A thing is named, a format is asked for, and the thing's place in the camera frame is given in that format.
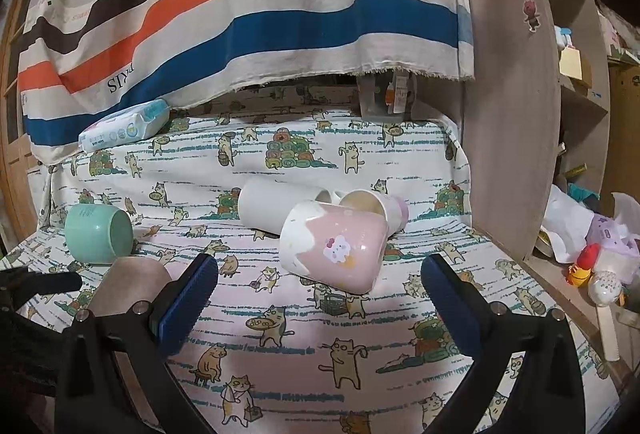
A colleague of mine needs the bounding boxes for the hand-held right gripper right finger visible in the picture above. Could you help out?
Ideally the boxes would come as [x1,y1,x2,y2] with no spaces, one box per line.
[420,253,587,434]

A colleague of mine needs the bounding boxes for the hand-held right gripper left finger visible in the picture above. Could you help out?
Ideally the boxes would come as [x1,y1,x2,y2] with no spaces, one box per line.
[55,253,221,434]

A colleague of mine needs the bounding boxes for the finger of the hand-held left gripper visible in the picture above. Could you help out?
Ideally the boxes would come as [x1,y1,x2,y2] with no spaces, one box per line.
[0,269,84,311]

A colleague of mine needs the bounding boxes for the pink white cloud print cup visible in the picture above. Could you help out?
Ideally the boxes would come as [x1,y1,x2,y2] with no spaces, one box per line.
[279,199,390,291]

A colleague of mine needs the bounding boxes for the beige cup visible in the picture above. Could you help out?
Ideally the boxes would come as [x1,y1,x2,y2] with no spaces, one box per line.
[92,257,174,321]

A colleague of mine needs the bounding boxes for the mint green cup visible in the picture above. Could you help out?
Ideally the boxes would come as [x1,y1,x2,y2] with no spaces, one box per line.
[64,204,135,265]

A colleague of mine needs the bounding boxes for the small pink cup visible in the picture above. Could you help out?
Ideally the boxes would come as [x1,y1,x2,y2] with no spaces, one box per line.
[339,189,410,233]

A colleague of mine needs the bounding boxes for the tall white cup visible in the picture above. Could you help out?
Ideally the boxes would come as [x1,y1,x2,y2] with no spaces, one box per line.
[237,178,347,235]

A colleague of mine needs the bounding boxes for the white plastic bags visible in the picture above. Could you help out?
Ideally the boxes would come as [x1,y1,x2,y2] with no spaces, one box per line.
[540,198,597,263]

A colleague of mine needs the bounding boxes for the red yellow toy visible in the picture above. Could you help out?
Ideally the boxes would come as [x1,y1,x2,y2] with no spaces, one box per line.
[565,243,601,288]

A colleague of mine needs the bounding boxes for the white dotted round toy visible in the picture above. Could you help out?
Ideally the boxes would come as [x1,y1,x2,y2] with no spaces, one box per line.
[587,270,624,306]

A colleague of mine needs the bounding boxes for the white toothed stick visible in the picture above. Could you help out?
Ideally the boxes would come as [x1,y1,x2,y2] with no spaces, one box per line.
[597,301,621,363]

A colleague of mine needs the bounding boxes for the purple tissue pack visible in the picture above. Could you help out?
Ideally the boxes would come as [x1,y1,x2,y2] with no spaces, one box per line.
[587,214,640,261]

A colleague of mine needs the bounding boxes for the wet wipes pack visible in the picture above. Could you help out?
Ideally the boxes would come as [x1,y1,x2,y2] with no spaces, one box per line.
[78,98,171,154]

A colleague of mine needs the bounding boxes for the cat print tablecloth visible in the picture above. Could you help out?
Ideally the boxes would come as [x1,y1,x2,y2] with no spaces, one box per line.
[0,84,626,434]

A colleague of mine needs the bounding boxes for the wooden shelf unit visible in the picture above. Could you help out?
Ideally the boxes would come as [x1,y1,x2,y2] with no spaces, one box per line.
[457,0,640,390]

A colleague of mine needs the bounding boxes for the clear plastic container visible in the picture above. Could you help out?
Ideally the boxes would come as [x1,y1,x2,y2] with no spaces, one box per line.
[357,69,419,120]

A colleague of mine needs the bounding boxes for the yellow box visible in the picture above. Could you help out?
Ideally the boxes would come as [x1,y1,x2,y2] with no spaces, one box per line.
[558,45,594,86]

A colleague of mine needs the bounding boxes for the red cartoon sticker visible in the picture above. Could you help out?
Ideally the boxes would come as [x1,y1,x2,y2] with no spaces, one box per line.
[521,0,544,34]

